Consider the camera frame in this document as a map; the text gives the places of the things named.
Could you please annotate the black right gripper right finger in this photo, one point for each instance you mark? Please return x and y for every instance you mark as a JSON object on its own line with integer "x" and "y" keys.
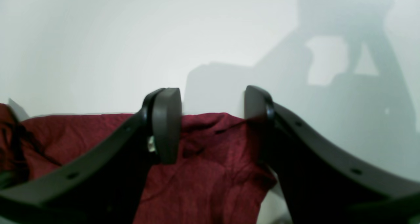
{"x": 320, "y": 181}

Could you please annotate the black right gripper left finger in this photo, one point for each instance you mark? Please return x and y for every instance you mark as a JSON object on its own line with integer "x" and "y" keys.
{"x": 104, "y": 185}

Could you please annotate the dark red long-sleeve shirt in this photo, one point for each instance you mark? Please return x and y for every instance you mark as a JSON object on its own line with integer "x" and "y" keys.
{"x": 216, "y": 179}

